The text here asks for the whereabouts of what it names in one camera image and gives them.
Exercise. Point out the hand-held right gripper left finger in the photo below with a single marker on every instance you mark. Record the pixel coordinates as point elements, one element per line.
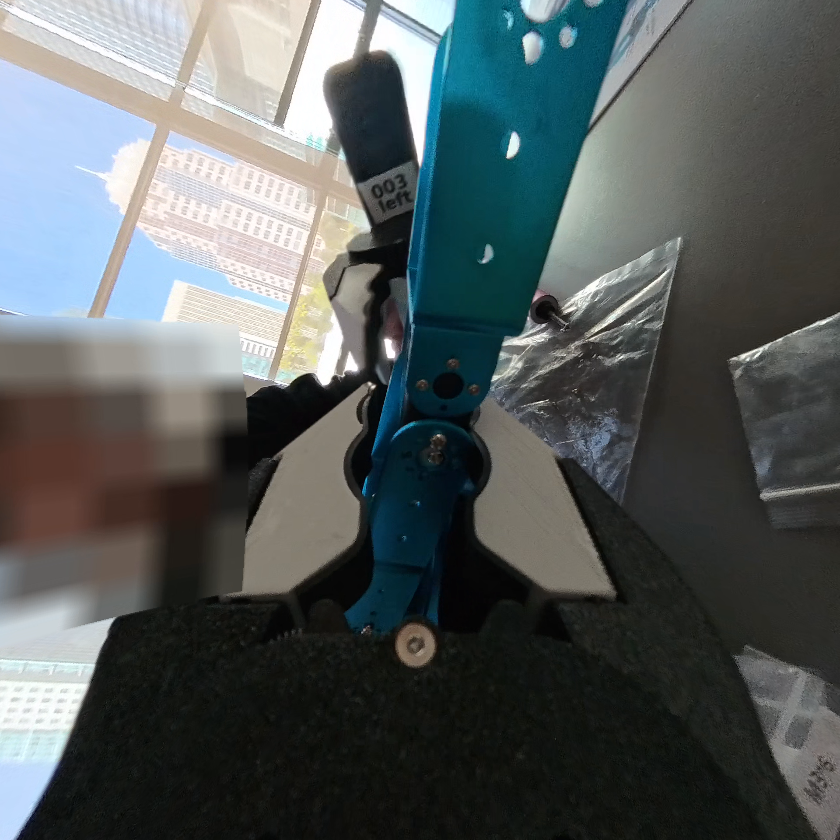
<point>308,518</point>

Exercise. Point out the glass window wall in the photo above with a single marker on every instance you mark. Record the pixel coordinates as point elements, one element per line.
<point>65,229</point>

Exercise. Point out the silver foil bag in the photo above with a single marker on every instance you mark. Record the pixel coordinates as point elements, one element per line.
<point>787,407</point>

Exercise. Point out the printed instruction manual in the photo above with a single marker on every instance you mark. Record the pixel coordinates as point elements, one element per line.
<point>646,46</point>

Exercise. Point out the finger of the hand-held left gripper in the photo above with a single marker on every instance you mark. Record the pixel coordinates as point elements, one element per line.
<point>358,315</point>

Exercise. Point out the red electric screwdriver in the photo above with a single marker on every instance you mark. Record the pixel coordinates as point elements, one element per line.
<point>544,308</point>

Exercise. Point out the blue toy robot arm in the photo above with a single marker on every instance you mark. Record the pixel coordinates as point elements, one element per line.
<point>472,197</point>

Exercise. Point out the large clear plastic bag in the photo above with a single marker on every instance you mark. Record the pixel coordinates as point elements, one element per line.
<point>590,380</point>

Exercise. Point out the person's black clothing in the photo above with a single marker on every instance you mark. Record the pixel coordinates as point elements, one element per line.
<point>295,407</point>

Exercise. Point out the pile of small parts bags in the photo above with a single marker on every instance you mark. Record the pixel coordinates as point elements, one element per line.
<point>794,735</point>

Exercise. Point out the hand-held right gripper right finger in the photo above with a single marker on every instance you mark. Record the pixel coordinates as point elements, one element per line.
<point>538,525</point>

